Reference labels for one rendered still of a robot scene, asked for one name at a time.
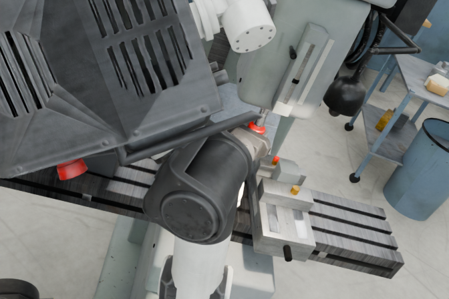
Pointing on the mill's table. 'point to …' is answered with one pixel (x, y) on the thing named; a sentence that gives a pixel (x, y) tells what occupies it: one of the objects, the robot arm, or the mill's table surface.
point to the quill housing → (291, 26)
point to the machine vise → (277, 217)
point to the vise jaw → (264, 189)
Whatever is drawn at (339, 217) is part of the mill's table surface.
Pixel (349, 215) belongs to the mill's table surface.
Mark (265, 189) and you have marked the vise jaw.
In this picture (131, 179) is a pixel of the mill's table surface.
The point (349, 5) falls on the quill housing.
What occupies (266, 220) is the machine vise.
